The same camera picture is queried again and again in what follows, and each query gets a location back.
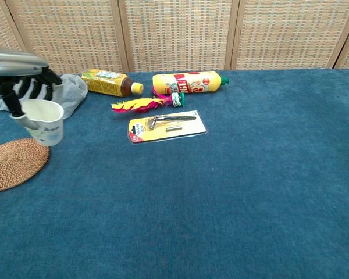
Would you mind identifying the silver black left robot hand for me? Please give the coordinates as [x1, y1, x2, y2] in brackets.
[0, 45, 63, 130]

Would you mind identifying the white paper cup floral print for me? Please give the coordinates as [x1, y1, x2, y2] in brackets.
[19, 99, 65, 147]

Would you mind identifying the round brown woven coaster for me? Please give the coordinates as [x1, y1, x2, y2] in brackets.
[0, 138, 50, 193]

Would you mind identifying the translucent white plastic bag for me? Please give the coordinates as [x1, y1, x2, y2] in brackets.
[0, 73, 88, 120]

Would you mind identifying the yellow label tea bottle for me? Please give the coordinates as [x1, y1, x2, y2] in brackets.
[80, 69, 144, 98]

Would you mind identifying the pink yellow feather shuttlecock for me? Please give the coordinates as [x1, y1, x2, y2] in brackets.
[111, 92, 186, 114]

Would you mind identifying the packaged metal tool yellow card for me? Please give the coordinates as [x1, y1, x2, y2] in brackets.
[127, 110, 208, 145]

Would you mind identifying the yellow bottle green cap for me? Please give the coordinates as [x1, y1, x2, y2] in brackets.
[152, 70, 231, 95]

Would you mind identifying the blue table cloth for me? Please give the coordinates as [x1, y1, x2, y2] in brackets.
[0, 69, 349, 279]

